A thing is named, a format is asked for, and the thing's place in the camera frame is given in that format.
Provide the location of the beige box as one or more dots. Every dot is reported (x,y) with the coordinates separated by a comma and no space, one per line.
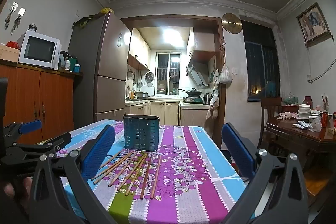
(9,54)

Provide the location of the black alarm clock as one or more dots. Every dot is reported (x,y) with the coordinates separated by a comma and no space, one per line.
(32,28)

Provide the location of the brown refrigerator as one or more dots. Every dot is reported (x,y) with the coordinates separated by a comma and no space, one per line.
(110,56)

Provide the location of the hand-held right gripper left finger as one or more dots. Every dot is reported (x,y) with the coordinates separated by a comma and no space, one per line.
(98,153)

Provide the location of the kitchen window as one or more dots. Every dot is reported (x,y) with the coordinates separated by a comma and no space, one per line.
(168,71)

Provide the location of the dark wooden dining table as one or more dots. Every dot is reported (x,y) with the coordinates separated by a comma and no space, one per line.
(294,137)

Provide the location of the hanging beige cloth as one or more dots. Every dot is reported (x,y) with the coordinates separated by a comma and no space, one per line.
(213,108)

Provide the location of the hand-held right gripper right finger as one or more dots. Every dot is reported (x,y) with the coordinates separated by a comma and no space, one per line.
(237,153)

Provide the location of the gas stove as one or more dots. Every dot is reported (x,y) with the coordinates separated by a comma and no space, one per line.
(193,100)

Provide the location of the stack of white bowls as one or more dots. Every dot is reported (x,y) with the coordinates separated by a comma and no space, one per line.
(304,111)

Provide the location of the green cup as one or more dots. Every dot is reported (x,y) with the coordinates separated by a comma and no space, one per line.
(73,61)

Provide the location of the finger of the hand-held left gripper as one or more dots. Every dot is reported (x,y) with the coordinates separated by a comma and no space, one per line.
(60,139)
(31,126)

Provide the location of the beige wall cabinets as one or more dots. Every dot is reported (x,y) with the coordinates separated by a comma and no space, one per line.
(137,50)

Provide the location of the grey cooking pot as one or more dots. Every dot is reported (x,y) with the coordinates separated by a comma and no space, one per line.
(141,95)

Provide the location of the beige base cabinets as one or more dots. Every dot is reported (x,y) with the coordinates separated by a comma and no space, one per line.
(157,111)

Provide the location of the hanging white plastic bag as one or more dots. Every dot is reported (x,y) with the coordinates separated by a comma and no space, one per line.
(225,75)

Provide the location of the small white bottle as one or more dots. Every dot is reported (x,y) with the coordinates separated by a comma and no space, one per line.
(67,64)

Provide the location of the steel electric kettle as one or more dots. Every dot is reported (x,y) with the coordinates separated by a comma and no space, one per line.
(207,98)

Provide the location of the person's left hand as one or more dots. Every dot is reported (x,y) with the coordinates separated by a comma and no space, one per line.
(10,188)

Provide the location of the red round object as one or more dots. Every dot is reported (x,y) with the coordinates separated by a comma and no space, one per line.
(12,44)

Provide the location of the green dried leaves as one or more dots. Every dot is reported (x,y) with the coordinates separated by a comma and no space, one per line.
(84,21)

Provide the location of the metal perforated utensil holder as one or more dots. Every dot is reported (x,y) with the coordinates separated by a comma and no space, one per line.
(141,132)

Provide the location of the blue and white cup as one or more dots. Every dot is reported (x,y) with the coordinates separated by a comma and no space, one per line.
(77,68)

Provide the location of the gold round wall clock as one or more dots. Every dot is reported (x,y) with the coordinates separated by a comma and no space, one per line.
(231,23)

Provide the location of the white microwave oven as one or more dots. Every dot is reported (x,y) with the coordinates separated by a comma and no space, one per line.
(36,50)

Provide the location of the floral striped tablecloth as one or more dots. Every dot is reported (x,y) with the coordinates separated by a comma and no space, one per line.
(183,161)

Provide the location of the yellow bundle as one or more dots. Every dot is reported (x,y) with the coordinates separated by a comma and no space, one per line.
(106,10)

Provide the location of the red drink can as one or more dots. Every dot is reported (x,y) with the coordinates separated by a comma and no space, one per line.
(324,119)

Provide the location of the hanging key bunch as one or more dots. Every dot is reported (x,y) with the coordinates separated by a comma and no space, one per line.
(17,22)
(9,18)

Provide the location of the bunch of wooden chopsticks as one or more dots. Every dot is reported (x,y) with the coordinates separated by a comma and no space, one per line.
(131,174)

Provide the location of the pink cloth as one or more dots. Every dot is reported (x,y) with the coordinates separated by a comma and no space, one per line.
(287,116)

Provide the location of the steel range hood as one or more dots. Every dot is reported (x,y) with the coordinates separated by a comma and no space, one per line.
(197,74)

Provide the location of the dark barred window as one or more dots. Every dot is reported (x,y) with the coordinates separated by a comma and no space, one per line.
(260,66)

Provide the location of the framed wall picture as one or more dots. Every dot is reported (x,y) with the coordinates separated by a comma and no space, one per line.
(313,23)

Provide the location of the clear plastic bag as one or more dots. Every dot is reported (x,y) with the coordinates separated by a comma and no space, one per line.
(315,124)

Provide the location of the dark wooden chair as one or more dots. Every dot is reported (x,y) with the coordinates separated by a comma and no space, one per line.
(270,108)

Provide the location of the round wall strainer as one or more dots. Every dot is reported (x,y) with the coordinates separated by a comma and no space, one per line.
(149,77)

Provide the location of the black wok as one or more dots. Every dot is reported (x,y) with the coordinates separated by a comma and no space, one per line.
(193,92)

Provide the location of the orange wooden cabinet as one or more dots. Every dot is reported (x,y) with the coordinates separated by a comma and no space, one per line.
(26,92)

